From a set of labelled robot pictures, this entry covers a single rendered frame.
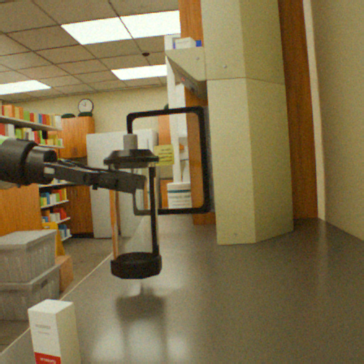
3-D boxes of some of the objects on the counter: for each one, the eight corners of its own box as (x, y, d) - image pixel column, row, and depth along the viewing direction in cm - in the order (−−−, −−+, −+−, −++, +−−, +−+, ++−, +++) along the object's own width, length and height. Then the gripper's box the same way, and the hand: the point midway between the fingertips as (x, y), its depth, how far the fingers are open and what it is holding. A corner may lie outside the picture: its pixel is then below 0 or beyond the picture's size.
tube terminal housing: (283, 221, 133) (268, 17, 129) (304, 240, 100) (285, -27, 96) (216, 225, 135) (202, 22, 131) (217, 244, 103) (199, -20, 99)
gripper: (6, 143, 60) (133, 166, 58) (58, 147, 81) (153, 164, 80) (1, 186, 60) (126, 210, 59) (53, 179, 82) (148, 197, 80)
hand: (129, 182), depth 69 cm, fingers closed on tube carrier, 9 cm apart
